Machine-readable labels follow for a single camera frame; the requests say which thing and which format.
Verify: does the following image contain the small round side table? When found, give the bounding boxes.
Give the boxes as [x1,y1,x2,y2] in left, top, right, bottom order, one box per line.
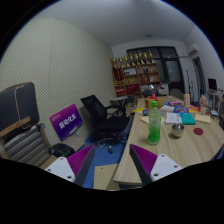
[109,95,130,105]

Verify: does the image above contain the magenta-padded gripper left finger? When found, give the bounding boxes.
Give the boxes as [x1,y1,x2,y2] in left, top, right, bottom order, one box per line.
[44,144,96,188]

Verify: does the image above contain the orange book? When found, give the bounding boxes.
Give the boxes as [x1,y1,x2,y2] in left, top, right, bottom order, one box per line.
[188,105,201,113]

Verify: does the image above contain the black computer monitor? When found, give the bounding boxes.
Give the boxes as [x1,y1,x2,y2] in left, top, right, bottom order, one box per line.
[207,78,218,92]

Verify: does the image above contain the dark bag with tan trim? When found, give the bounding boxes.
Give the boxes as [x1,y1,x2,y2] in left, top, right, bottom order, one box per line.
[0,82,40,136]

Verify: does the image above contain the potted pink flowers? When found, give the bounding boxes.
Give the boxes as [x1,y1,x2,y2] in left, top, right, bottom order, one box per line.
[199,94,209,116]

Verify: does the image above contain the black office chair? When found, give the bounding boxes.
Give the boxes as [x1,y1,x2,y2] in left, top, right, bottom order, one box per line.
[80,94,132,148]

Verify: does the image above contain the stainless steel cup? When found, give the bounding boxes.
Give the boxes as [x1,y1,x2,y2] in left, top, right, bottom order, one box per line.
[171,123,185,139]

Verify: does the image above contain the purple sign board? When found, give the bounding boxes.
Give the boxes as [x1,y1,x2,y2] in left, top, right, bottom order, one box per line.
[49,103,84,142]

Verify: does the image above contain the white printed booklet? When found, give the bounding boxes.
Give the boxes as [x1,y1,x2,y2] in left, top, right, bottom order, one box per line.
[165,112,183,126]

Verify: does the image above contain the grey striped chair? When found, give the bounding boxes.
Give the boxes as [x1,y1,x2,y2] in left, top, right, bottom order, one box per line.
[0,123,53,168]

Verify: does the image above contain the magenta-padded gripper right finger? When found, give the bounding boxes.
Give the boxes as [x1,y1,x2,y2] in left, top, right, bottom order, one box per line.
[128,143,184,187]

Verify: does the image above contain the white wall air conditioner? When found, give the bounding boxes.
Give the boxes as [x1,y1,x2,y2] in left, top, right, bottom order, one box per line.
[187,43,200,58]

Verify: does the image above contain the wooden shelf unit with trophies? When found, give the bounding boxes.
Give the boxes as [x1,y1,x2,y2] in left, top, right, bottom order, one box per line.
[110,49,163,98]

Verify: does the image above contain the black framed glass door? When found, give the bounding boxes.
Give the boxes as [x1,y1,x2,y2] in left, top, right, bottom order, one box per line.
[126,46,185,96]

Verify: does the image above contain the yellow gift box red ribbon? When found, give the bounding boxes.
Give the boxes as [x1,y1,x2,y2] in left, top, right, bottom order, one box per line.
[144,93,166,110]

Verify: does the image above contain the black backpack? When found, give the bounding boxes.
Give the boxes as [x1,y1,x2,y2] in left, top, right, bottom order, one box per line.
[49,143,76,159]

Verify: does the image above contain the teal book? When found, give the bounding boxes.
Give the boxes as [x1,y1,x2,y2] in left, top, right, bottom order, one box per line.
[180,113,197,126]

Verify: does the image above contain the light wooden board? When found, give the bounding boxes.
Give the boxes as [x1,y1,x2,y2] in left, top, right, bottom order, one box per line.
[93,163,120,191]

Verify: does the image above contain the blue colourful book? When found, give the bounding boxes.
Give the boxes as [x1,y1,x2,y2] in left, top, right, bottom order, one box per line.
[173,105,190,115]

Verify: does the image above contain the small cream book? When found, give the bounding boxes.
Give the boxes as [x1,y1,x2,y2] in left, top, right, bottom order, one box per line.
[139,115,166,126]

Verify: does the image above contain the green-capped clear drink bottle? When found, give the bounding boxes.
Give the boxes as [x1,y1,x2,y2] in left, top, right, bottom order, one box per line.
[147,100,163,146]

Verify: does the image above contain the flat round red coaster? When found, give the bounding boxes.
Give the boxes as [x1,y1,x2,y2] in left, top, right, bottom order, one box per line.
[193,127,205,136]

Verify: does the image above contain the large cream book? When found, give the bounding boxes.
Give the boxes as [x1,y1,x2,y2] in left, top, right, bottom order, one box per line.
[194,113,212,125]

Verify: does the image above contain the upright tan carton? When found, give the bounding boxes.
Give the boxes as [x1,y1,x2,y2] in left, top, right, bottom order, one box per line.
[182,93,191,108]

